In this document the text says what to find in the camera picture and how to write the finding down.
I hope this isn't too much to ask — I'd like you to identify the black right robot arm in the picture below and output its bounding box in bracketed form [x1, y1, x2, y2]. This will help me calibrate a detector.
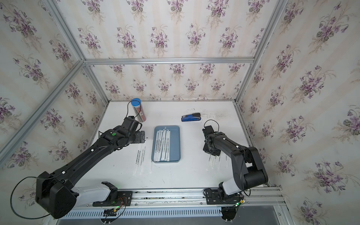
[202, 126, 269, 196]

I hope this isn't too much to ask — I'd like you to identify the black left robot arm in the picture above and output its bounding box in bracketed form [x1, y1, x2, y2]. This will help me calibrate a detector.
[35, 126, 145, 219]

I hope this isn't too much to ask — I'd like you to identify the blue storage tray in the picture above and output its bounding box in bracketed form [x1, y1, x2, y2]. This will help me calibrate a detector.
[151, 125, 181, 163]

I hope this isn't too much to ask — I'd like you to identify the clear tube of coloured pencils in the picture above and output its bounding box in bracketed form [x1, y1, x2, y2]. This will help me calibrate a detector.
[130, 98, 146, 122]

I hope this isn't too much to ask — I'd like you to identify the blue stapler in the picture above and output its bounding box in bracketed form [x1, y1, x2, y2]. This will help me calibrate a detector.
[181, 112, 201, 122]

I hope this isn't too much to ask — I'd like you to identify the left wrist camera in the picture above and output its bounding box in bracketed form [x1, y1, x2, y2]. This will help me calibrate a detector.
[121, 116, 143, 132]

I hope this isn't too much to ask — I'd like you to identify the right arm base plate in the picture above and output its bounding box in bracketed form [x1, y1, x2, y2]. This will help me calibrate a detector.
[203, 188, 244, 206]

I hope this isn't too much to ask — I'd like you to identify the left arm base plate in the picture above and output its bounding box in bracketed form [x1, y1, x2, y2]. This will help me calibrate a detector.
[92, 191, 133, 207]

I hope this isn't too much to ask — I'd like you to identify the aluminium mounting rail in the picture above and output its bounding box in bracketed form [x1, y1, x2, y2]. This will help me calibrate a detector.
[61, 185, 286, 212]

